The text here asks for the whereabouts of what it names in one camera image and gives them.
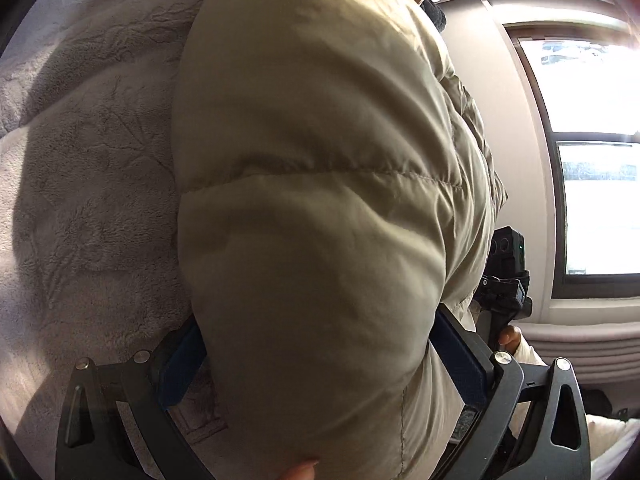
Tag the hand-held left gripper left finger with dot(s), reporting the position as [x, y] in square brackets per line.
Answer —
[182, 360]

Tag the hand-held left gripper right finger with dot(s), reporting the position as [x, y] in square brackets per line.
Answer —
[457, 360]

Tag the beige puffer jacket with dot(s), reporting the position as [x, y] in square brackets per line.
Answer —
[320, 220]

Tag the person's right hand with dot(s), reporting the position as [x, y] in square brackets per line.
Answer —
[510, 337]

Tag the person's left hand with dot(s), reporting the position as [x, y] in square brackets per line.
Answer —
[300, 471]

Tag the window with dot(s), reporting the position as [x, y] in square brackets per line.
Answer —
[585, 160]

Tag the grey fleece blanket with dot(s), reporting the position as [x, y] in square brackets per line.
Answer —
[85, 185]

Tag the black fleece garment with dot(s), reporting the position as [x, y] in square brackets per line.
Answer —
[434, 14]

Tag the ribbed beige wall panel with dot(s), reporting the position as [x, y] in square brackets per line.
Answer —
[585, 350]

